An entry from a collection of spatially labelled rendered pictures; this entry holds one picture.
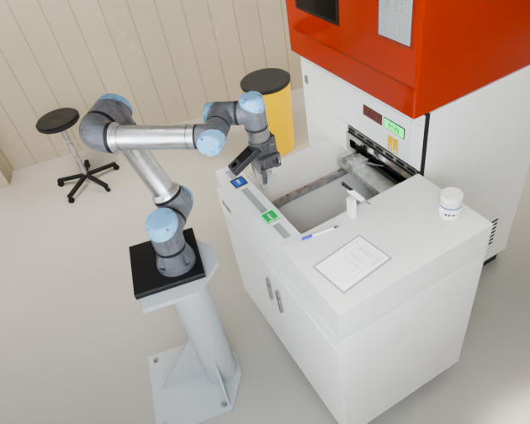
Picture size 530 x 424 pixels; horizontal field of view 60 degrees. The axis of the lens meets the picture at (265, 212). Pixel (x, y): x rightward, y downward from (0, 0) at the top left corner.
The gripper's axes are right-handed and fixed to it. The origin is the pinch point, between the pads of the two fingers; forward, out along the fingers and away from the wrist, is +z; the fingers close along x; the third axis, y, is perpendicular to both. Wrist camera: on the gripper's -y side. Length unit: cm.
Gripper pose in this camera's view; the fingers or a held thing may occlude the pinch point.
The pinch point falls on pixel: (262, 188)
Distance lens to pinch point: 163.0
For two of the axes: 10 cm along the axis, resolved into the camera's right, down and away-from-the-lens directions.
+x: -4.8, -5.4, 6.9
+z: 1.5, 7.3, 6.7
